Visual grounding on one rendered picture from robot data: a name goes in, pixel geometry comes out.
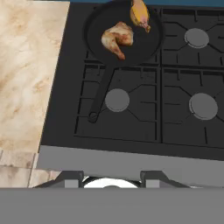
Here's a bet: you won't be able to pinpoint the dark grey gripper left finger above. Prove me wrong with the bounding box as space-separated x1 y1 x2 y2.
33 171 85 189

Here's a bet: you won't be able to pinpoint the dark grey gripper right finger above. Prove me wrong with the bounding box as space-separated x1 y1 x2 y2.
139 171 191 189

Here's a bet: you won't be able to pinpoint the black cast iron pan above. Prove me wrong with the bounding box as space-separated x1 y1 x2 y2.
82 0 165 123

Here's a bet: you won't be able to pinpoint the browned chicken drumstick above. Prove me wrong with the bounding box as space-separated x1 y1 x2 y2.
101 21 135 61

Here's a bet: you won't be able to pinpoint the yellow chicken drumstick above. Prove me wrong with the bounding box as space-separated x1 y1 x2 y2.
129 0 152 33

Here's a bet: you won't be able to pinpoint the white round knob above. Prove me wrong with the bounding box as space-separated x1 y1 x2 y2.
83 178 139 189

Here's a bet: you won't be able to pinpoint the black gas hob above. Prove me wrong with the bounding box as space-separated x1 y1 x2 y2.
36 2 224 187

